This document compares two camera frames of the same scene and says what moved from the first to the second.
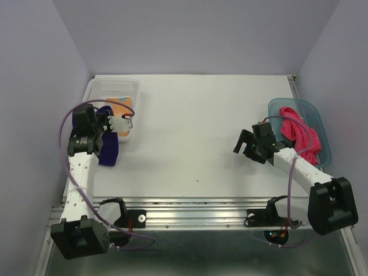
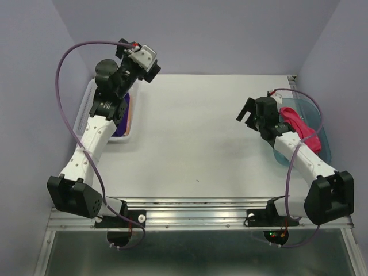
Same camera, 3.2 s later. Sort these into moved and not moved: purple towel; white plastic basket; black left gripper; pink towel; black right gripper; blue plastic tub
Moved: black right gripper; purple towel; black left gripper
Not moved: blue plastic tub; pink towel; white plastic basket
